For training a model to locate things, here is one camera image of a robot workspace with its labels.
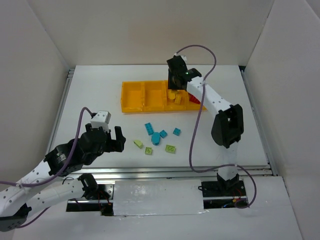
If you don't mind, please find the yellow oval lego brick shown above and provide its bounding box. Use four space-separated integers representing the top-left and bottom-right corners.
167 91 176 101

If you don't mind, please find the red curved lego brick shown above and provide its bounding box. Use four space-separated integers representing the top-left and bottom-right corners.
188 93 201 104

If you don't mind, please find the light green sloped lego brick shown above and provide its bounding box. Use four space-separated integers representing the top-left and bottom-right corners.
133 139 144 149

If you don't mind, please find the light green rectangular lego brick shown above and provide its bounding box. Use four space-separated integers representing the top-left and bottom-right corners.
165 144 176 154

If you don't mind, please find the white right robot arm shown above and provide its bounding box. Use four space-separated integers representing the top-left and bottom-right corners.
166 55 244 182

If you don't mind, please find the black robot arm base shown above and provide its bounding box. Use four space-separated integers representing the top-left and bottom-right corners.
77 173 114 216

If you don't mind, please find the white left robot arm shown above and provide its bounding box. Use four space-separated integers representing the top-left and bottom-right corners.
0 123 126 232

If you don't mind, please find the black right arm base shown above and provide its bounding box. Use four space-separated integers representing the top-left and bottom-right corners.
198 179 249 210

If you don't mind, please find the yellow four-compartment bin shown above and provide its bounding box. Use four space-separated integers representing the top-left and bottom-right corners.
120 80 200 114

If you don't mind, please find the light green square lego brick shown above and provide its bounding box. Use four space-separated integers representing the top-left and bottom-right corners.
144 147 153 156

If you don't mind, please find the long teal lego brick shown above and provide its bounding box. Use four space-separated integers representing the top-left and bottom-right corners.
144 122 154 136

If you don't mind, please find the teal oval lego brick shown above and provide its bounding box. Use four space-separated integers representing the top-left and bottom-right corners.
151 132 161 146

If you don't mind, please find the teal square lego brick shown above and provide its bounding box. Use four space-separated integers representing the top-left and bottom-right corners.
159 130 168 138
172 127 181 136

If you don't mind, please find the white foil covered panel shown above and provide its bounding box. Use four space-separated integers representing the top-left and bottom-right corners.
113 179 205 217

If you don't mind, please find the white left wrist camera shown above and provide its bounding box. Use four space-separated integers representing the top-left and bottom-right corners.
90 110 111 133

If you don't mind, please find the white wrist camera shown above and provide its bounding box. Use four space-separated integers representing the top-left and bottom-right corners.
180 55 187 62
90 110 111 133

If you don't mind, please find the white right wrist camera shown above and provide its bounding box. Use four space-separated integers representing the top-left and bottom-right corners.
180 55 187 62

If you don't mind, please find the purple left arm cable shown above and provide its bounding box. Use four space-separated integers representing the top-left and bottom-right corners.
0 106 98 228

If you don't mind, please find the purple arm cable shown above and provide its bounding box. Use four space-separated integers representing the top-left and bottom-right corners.
0 106 98 228
174 44 258 209

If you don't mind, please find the aluminium table edge rail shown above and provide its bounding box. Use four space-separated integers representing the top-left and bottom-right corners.
63 166 273 181

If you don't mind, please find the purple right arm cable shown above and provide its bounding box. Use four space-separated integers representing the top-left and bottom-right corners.
174 44 258 209

